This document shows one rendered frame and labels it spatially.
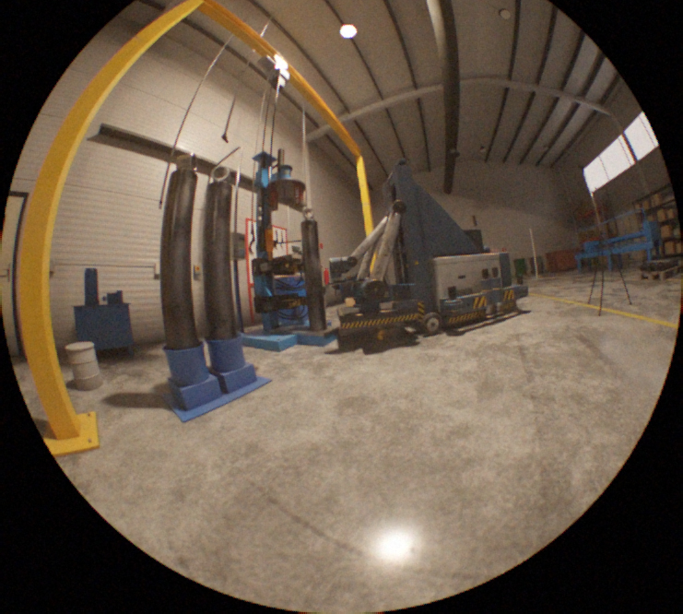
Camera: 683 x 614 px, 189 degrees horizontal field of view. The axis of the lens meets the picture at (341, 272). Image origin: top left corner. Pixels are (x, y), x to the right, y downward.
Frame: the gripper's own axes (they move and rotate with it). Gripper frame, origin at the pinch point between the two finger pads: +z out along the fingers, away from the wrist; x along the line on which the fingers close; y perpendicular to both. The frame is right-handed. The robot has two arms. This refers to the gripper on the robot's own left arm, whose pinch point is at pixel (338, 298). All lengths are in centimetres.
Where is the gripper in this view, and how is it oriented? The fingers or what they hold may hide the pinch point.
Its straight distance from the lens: 199.1
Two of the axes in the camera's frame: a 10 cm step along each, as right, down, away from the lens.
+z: 1.0, 9.9, -0.6
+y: -9.9, 0.9, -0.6
